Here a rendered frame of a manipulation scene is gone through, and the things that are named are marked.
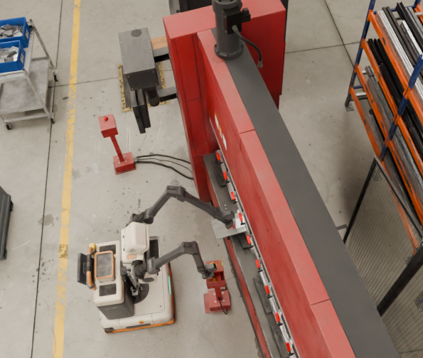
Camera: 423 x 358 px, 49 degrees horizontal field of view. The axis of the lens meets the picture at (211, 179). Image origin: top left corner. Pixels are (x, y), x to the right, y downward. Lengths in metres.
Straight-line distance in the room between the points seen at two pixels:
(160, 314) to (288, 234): 2.27
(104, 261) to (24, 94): 3.01
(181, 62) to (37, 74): 3.33
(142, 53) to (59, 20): 4.12
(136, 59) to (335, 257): 2.25
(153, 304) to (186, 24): 2.48
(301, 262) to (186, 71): 1.84
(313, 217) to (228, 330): 2.36
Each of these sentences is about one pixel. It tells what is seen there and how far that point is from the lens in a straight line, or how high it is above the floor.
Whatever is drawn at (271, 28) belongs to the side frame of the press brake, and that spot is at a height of 2.17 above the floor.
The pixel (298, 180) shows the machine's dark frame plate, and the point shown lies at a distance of 2.52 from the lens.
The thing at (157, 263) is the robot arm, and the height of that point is 1.31.
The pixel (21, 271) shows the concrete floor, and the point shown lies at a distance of 5.30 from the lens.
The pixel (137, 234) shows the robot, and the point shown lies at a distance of 3.48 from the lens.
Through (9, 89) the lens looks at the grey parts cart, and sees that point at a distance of 6.48.
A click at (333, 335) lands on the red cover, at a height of 2.30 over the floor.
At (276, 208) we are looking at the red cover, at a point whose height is 2.30.
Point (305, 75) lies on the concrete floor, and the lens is 6.32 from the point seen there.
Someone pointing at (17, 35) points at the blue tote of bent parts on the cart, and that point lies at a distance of 6.14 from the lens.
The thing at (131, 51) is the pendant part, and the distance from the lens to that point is 3.85.
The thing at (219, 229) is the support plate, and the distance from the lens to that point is 3.82.
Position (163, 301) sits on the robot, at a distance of 4.41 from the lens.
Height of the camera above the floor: 4.41
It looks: 57 degrees down
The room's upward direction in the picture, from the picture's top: 8 degrees counter-clockwise
